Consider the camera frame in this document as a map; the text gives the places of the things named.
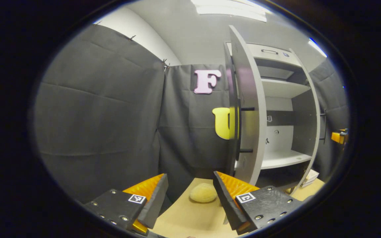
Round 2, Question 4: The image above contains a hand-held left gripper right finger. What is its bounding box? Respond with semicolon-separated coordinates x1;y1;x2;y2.
213;171;305;235

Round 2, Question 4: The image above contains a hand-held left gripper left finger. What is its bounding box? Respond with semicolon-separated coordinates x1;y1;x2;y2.
84;174;169;234

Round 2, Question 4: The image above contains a grey cabinet door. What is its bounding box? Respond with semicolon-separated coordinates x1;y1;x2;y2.
288;49;322;195
223;25;268;186

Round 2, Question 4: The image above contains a grey and white cabinet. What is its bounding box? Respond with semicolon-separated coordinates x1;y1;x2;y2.
225;41;321;195

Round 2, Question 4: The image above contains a white book with orange print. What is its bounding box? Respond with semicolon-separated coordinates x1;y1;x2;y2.
305;169;320;182

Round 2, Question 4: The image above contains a black backdrop cloth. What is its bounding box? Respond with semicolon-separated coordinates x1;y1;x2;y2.
33;23;350;204

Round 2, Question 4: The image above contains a large ceiling light panel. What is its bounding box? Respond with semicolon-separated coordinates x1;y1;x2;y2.
190;0;270;22

